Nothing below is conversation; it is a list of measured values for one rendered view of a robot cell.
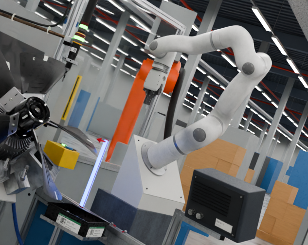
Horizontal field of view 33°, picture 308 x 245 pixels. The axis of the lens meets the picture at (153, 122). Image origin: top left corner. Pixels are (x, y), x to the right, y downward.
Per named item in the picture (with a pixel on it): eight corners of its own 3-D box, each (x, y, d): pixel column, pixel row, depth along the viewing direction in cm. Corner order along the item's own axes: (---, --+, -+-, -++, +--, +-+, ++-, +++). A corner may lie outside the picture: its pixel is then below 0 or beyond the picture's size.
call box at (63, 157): (39, 159, 263) (46, 139, 263) (55, 163, 270) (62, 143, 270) (57, 168, 252) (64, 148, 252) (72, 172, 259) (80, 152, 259)
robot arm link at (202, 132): (191, 151, 265) (229, 131, 252) (175, 162, 249) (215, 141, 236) (180, 130, 265) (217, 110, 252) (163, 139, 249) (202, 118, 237)
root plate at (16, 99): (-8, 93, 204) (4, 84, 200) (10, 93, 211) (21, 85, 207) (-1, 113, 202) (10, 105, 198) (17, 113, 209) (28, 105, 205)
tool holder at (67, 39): (55, 56, 212) (63, 33, 212) (60, 59, 219) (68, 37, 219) (75, 63, 211) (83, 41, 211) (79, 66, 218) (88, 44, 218)
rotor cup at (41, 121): (-1, 106, 206) (19, 92, 199) (27, 106, 218) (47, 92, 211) (10, 140, 203) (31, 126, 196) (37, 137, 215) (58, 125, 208)
